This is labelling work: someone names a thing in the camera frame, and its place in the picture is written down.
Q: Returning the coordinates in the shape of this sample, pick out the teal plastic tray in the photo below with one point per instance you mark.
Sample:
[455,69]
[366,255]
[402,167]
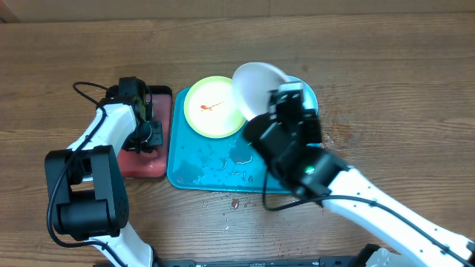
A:
[196,162]

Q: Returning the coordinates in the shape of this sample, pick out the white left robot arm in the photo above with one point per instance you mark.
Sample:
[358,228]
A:
[88,202]

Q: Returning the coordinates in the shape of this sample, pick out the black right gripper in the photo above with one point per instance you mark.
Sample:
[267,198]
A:
[306,120]

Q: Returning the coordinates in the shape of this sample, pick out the black tray with pink water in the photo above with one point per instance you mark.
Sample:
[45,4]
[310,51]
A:
[148,163]

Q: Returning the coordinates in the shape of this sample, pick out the light blue plate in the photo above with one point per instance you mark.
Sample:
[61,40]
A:
[310,99]

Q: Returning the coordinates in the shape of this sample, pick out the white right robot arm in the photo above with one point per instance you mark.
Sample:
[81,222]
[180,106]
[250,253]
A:
[286,136]

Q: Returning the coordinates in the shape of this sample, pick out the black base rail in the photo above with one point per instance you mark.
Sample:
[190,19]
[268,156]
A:
[333,261]

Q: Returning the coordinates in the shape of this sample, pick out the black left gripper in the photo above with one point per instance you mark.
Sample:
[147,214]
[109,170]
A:
[157,137]

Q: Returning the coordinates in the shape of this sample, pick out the yellow-green plate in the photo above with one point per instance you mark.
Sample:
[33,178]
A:
[210,109]

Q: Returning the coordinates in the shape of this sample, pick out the white plate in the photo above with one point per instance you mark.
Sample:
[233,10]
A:
[252,84]

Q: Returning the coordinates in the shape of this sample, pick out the green and orange sponge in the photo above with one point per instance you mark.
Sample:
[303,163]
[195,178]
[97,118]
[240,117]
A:
[151,155]

